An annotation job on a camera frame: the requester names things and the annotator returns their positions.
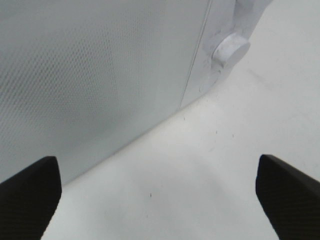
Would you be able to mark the white microwave oven body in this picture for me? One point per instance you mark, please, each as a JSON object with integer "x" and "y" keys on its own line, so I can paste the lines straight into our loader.
{"x": 223, "y": 18}

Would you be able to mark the white timer knob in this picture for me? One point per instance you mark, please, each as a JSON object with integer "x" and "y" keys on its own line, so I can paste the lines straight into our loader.
{"x": 229, "y": 52}

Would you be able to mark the white microwave door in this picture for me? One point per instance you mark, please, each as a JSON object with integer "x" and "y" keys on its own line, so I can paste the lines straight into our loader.
{"x": 81, "y": 78}

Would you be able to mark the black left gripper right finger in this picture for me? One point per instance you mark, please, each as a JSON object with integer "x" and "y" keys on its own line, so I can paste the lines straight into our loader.
{"x": 289, "y": 198}

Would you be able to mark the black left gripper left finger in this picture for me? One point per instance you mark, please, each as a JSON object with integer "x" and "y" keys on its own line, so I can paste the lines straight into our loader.
{"x": 29, "y": 199}

